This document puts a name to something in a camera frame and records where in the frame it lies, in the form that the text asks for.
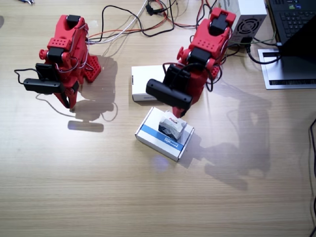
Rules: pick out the small white packet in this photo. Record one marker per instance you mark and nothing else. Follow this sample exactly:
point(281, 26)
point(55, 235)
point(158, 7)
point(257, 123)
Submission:
point(171, 126)

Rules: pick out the red robot arm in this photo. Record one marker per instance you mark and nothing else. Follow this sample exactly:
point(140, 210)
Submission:
point(209, 37)
point(61, 32)

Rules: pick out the blue and white box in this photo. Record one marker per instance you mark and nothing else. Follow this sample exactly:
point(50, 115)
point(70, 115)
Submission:
point(150, 133)

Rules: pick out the plain white cardboard box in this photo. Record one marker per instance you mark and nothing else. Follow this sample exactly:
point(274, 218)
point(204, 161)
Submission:
point(148, 81)

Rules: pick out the white power supply unit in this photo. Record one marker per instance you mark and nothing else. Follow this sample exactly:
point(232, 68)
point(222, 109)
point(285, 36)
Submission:
point(249, 14)

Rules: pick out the small pliers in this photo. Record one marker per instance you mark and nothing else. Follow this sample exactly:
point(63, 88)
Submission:
point(27, 1)

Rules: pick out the black monitor screen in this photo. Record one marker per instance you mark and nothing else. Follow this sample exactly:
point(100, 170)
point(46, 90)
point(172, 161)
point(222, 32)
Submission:
point(301, 54)

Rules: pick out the black laptop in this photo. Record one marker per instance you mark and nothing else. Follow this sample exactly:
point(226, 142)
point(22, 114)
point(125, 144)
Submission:
point(293, 19)

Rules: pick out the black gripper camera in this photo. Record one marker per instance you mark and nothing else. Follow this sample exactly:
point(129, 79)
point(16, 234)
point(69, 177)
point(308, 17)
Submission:
point(42, 86)
point(168, 95)

